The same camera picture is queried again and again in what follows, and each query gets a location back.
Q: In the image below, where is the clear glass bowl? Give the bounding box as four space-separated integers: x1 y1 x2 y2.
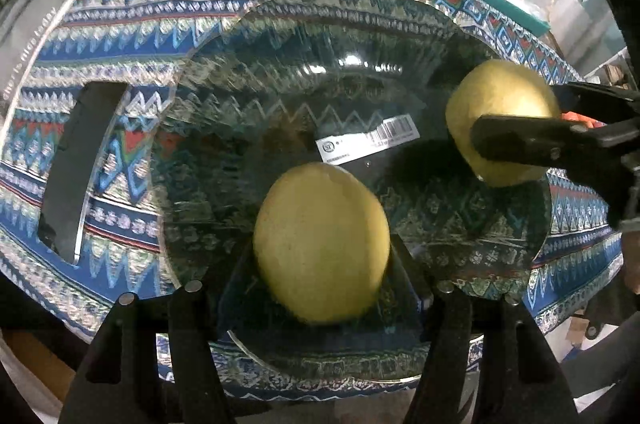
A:
150 0 551 397

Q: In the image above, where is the patterned blue tablecloth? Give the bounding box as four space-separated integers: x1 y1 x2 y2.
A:
0 0 626 405

